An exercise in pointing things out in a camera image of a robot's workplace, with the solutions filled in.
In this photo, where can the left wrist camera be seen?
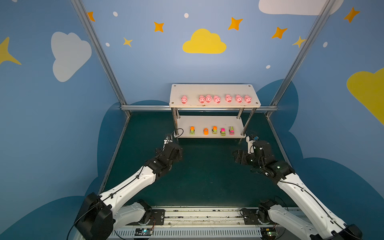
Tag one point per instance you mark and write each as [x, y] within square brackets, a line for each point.
[168, 139]

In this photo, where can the left aluminium frame post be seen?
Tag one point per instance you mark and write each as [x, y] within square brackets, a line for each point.
[87, 24]

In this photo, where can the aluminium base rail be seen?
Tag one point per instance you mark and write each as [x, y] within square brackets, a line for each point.
[204, 218]

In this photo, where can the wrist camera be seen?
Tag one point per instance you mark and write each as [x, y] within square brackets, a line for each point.
[168, 139]
[250, 140]

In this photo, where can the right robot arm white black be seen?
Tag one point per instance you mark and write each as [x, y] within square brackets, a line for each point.
[322, 223]

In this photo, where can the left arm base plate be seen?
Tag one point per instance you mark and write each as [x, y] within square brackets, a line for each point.
[156, 217]

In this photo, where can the pink pig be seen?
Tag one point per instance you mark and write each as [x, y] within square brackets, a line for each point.
[208, 98]
[239, 99]
[202, 99]
[247, 99]
[217, 99]
[228, 98]
[184, 100]

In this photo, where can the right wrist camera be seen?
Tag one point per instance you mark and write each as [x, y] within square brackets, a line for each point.
[250, 140]

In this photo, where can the white two-tier shelf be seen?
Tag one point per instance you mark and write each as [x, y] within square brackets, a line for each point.
[183, 120]

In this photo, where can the aluminium frame post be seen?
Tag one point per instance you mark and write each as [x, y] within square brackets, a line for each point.
[87, 24]
[304, 49]

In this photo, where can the right aluminium frame post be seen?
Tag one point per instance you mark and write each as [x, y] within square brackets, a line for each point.
[304, 49]

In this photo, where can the pink green toy truck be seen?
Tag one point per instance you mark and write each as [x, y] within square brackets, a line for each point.
[231, 130]

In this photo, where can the left controller board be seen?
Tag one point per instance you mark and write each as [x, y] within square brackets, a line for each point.
[143, 233]

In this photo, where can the right controller board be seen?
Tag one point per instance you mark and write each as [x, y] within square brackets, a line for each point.
[268, 233]

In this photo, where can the rear aluminium frame bar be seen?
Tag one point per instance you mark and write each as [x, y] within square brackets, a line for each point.
[152, 108]

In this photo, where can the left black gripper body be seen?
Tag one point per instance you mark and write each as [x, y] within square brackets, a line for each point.
[169, 144]

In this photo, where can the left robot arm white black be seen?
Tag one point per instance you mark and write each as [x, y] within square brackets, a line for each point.
[102, 214]

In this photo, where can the controller board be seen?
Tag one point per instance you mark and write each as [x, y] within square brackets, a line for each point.
[268, 233]
[143, 233]

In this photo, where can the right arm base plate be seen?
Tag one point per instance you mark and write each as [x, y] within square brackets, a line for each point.
[256, 217]

